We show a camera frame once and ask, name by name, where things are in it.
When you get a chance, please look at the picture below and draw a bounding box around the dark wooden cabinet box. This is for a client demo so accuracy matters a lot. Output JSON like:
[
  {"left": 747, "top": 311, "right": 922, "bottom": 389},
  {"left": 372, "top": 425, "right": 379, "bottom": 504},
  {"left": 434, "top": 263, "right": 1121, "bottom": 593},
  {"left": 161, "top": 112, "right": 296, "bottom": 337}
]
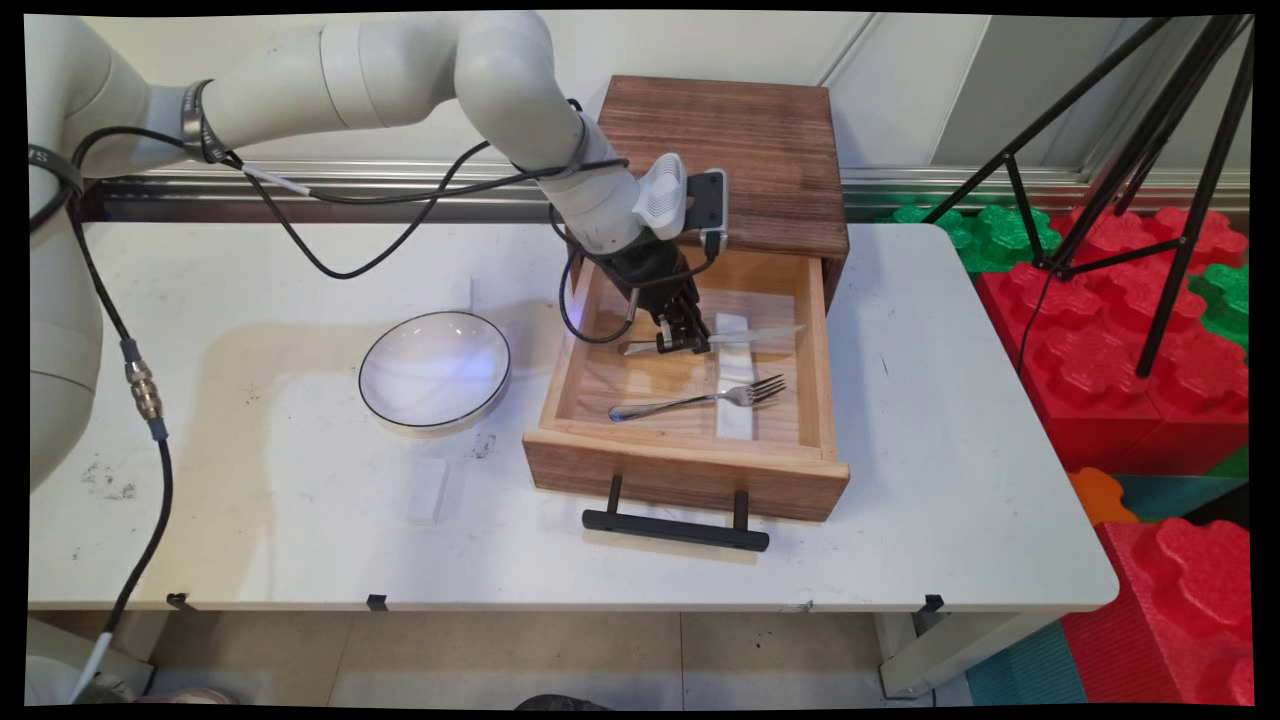
[{"left": 565, "top": 75, "right": 851, "bottom": 311}]

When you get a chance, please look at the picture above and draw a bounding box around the teal foam mat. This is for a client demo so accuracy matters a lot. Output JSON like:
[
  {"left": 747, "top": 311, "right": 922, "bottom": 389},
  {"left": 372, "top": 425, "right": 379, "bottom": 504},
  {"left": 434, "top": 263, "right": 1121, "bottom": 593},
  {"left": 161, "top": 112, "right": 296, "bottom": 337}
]
[{"left": 965, "top": 620, "right": 1087, "bottom": 706}]

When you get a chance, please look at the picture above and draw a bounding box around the long black robot cable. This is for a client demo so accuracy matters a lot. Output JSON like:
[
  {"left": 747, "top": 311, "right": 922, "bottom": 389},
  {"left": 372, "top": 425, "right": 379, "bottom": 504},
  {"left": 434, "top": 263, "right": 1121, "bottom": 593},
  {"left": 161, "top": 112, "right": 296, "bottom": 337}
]
[{"left": 28, "top": 98, "right": 631, "bottom": 701}]

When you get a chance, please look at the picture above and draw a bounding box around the red foam building block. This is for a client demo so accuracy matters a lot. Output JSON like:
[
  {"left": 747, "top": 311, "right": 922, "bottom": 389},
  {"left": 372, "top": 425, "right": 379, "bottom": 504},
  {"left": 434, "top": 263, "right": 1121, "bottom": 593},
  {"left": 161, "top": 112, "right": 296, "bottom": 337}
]
[
  {"left": 1060, "top": 518, "right": 1254, "bottom": 706},
  {"left": 1050, "top": 208, "right": 1248, "bottom": 276},
  {"left": 975, "top": 262, "right": 1251, "bottom": 476}
]

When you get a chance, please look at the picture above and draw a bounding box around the steel fork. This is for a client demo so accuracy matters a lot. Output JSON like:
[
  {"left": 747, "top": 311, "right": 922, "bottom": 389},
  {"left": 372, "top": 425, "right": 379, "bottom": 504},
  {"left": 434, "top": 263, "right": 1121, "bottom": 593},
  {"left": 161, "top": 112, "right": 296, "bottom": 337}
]
[{"left": 609, "top": 375, "right": 789, "bottom": 423}]

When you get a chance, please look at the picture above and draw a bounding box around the short black looped cable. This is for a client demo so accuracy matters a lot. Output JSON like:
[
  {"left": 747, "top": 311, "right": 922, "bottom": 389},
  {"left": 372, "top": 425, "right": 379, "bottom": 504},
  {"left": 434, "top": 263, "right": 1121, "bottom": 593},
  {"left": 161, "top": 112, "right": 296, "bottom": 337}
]
[{"left": 557, "top": 200, "right": 641, "bottom": 346}]

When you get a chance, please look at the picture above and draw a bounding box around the serrated steel table knife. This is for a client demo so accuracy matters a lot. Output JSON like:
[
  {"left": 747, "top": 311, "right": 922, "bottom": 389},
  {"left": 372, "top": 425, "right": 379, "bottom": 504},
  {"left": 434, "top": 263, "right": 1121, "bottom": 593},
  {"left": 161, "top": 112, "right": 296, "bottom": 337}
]
[{"left": 616, "top": 324, "right": 807, "bottom": 358}]

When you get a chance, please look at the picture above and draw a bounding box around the white plate with black rim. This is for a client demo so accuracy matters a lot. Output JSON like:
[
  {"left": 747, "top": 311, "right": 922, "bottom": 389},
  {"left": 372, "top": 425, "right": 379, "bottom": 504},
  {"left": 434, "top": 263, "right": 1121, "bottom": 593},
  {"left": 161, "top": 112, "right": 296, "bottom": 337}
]
[{"left": 358, "top": 310, "right": 513, "bottom": 433}]

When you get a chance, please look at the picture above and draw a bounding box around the black tripod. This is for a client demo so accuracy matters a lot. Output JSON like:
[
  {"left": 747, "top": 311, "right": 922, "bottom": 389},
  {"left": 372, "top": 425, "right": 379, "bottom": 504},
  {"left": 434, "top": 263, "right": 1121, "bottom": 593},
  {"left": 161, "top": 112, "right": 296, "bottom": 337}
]
[{"left": 920, "top": 14, "right": 1256, "bottom": 379}]

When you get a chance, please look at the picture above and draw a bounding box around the white table leg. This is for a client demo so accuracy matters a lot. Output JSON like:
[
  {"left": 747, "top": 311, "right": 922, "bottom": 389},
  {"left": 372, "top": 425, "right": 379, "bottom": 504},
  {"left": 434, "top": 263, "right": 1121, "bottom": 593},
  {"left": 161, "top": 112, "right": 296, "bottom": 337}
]
[{"left": 875, "top": 612, "right": 1051, "bottom": 699}]

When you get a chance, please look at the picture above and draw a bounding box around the light wooden drawer, black handle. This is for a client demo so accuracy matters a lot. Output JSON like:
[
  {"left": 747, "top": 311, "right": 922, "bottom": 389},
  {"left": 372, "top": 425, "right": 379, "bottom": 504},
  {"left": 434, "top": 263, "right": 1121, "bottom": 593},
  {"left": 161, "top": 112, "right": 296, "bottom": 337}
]
[{"left": 523, "top": 238, "right": 853, "bottom": 554}]

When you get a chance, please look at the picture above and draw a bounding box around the long white ceramic cutlery rest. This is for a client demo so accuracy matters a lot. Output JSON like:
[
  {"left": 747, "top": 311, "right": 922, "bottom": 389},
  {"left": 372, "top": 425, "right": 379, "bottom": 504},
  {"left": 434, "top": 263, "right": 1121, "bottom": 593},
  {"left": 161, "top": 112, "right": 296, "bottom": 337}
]
[{"left": 714, "top": 313, "right": 758, "bottom": 442}]

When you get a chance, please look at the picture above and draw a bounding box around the aluminium wall rail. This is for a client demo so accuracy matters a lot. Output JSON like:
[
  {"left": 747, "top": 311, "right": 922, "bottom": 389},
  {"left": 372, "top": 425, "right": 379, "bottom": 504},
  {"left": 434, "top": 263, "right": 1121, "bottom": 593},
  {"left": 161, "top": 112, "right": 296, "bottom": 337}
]
[{"left": 80, "top": 158, "right": 1251, "bottom": 226}]

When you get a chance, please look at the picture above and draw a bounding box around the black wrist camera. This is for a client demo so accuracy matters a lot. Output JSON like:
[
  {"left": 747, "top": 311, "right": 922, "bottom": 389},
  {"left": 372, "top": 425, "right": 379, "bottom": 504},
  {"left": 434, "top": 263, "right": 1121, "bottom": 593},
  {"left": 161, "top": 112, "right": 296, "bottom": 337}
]
[{"left": 685, "top": 170, "right": 730, "bottom": 259}]

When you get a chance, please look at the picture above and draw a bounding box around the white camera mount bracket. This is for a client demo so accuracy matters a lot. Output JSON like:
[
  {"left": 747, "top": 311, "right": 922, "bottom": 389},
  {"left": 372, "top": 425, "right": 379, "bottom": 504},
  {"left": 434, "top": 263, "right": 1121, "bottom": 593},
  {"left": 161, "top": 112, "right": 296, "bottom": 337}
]
[{"left": 633, "top": 153, "right": 690, "bottom": 241}]

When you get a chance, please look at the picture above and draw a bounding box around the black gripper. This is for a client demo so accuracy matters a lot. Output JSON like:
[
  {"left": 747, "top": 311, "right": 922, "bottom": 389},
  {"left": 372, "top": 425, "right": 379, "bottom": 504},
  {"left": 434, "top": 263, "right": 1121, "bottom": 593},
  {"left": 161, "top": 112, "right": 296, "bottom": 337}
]
[{"left": 600, "top": 235, "right": 714, "bottom": 357}]

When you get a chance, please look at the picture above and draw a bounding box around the green foam building block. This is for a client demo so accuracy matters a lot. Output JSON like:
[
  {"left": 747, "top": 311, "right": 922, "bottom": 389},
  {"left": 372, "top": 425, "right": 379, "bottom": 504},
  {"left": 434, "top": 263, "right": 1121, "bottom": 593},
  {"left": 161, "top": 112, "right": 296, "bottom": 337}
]
[
  {"left": 885, "top": 205, "right": 1063, "bottom": 276},
  {"left": 1187, "top": 263, "right": 1251, "bottom": 351}
]

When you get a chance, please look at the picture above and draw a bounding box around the orange foam block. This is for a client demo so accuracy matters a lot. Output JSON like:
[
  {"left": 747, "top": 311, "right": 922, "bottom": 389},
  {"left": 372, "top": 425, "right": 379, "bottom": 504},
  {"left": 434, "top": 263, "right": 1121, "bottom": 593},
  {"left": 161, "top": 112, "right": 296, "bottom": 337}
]
[{"left": 1068, "top": 468, "right": 1127, "bottom": 527}]

